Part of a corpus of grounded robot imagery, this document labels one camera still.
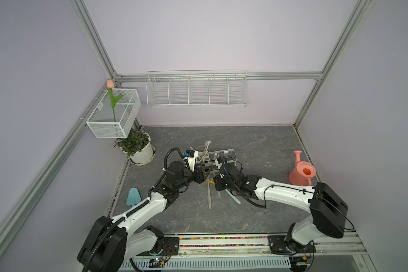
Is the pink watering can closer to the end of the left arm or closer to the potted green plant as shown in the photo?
the end of the left arm

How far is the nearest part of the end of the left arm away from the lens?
627 mm

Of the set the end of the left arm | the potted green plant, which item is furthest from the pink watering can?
the potted green plant
